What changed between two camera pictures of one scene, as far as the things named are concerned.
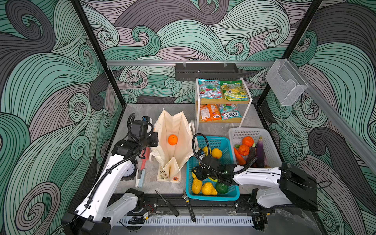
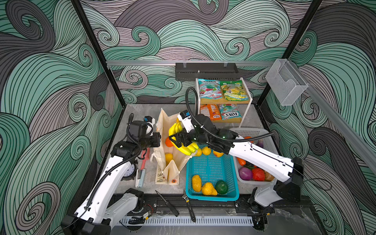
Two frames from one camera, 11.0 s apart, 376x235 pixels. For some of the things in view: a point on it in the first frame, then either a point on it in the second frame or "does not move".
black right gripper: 198,172 -> 180,135
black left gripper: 153,135 does not move
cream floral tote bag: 174,144 does not move
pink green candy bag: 209,89 does not move
